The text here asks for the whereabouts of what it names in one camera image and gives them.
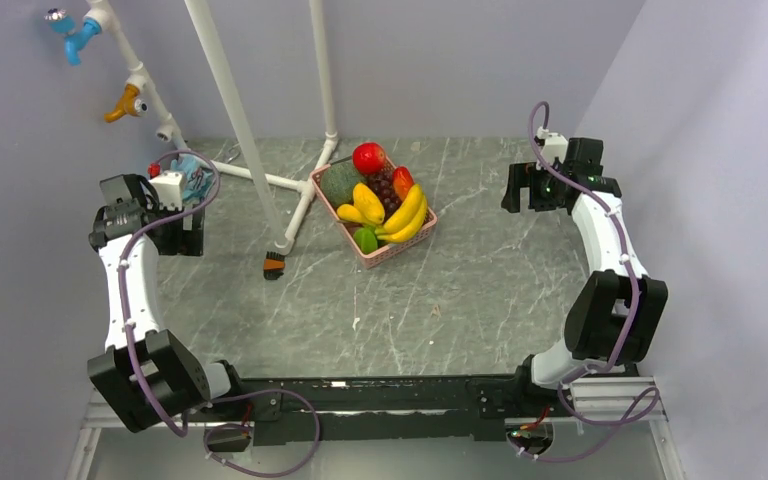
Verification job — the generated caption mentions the light blue plastic bag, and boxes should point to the light blue plastic bag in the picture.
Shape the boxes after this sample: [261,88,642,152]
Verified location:
[170,154,215,204]

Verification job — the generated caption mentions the red fake apple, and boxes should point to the red fake apple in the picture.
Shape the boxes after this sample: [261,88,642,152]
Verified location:
[352,142,387,176]

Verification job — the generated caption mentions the yellow fake starfruit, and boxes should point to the yellow fake starfruit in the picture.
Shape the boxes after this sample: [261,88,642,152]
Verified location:
[336,183,385,226]

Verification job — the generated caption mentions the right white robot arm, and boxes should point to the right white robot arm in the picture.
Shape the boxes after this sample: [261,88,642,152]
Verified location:
[501,129,668,415]

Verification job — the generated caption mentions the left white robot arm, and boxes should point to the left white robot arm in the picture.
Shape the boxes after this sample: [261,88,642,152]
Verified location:
[87,172,248,432]

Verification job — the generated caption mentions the red orange fake mango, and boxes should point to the red orange fake mango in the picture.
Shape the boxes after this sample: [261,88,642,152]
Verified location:
[391,166,415,200]

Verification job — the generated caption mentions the yellow fake banana bunch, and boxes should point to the yellow fake banana bunch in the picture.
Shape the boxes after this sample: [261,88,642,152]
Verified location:
[375,184,428,243]

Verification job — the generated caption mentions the dark purple fake grapes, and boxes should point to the dark purple fake grapes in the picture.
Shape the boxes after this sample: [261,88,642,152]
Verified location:
[366,170,402,220]

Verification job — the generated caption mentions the small green fake fruit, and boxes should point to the small green fake fruit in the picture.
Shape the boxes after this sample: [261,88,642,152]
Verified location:
[353,226,379,255]

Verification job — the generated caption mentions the orange black brush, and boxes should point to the orange black brush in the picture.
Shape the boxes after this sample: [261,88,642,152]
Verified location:
[263,251,286,281]

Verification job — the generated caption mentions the orange toy faucet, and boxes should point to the orange toy faucet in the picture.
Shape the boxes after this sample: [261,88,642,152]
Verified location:
[104,83,148,123]

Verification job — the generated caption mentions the blue toy faucet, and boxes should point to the blue toy faucet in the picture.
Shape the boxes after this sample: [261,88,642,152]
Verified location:
[44,8,103,66]

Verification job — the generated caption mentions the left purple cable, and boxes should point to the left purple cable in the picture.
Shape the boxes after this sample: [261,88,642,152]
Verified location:
[117,149,322,480]

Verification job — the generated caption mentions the aluminium frame rail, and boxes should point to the aluminium frame rail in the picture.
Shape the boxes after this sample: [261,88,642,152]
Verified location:
[65,376,687,480]

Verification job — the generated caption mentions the white pvc pipe frame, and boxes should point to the white pvc pipe frame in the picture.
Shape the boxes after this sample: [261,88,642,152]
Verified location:
[83,1,339,254]

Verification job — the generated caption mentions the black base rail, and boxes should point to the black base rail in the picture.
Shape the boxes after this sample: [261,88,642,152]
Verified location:
[181,374,574,446]

